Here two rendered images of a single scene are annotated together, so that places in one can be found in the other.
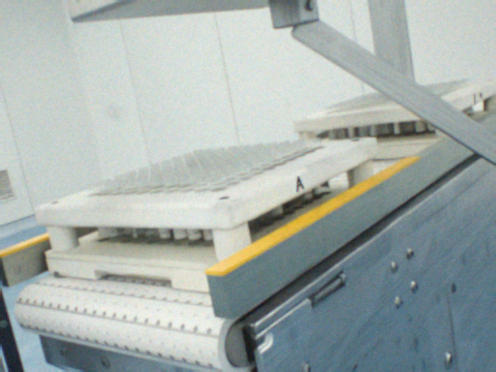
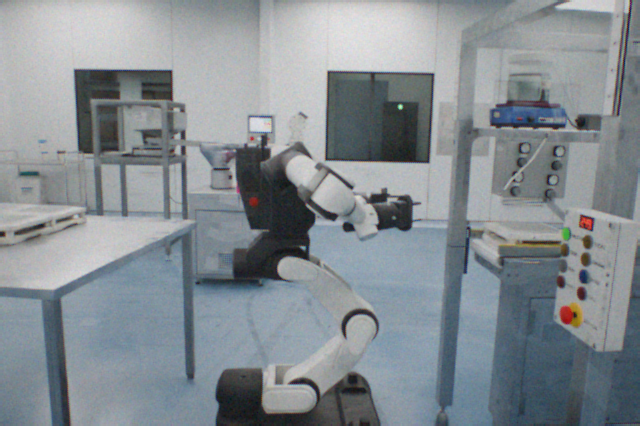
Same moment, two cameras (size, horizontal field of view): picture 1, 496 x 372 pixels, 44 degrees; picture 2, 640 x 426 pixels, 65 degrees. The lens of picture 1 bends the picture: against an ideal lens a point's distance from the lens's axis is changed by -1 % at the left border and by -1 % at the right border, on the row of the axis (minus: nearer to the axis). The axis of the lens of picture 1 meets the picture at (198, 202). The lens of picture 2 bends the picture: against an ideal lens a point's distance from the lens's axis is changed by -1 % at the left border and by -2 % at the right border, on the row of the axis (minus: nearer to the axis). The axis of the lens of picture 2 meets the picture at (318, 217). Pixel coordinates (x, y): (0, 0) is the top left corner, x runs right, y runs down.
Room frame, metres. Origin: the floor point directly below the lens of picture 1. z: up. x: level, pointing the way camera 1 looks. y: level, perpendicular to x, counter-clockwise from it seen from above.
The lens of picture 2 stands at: (-1.31, -0.72, 1.29)
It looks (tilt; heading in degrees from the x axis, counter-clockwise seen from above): 10 degrees down; 43
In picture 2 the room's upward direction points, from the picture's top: 1 degrees clockwise
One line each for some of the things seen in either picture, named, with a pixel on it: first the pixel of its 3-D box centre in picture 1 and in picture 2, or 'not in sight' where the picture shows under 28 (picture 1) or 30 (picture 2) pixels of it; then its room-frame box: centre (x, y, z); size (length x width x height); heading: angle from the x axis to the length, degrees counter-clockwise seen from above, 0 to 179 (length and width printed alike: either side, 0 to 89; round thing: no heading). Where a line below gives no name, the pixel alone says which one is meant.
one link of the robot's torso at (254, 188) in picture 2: not in sight; (279, 184); (-0.08, 0.64, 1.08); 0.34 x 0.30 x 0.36; 47
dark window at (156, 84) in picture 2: not in sight; (124, 112); (1.85, 5.85, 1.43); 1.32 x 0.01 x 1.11; 132
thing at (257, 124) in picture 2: not in sight; (261, 151); (1.50, 2.62, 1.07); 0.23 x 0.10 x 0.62; 132
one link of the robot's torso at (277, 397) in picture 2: not in sight; (289, 387); (-0.05, 0.61, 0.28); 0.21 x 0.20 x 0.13; 137
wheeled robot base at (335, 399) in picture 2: not in sight; (297, 408); (-0.03, 0.58, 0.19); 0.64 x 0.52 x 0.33; 137
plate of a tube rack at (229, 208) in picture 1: (208, 180); (526, 230); (0.59, -0.01, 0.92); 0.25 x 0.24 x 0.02; 47
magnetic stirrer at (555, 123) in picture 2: not in sight; (527, 116); (0.53, 0.00, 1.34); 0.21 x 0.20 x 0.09; 47
